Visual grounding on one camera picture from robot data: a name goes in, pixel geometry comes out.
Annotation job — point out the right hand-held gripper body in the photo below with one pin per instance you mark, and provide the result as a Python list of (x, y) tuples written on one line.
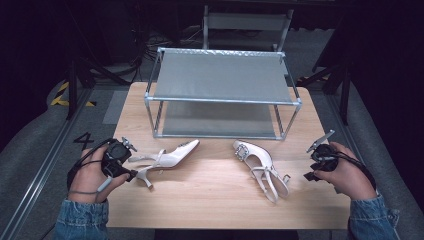
[(325, 156)]

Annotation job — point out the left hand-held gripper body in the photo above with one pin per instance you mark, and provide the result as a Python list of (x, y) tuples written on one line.
[(116, 155)]

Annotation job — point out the white slingback high-heel shoe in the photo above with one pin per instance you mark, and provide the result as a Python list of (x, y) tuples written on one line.
[(255, 156), (173, 156)]

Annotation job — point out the grey metal shoe rack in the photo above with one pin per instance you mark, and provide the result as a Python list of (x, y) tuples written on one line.
[(221, 78)]

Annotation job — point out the person's right hand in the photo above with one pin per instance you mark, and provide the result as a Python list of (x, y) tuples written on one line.
[(350, 175)]

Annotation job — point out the person's left hand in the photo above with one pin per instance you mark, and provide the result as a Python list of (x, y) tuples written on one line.
[(88, 173)]

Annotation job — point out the black metal stand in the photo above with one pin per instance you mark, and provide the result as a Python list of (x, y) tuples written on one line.
[(83, 80), (336, 86)]

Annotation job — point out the metal floor rail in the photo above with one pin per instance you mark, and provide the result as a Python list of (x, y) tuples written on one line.
[(40, 173), (348, 133)]

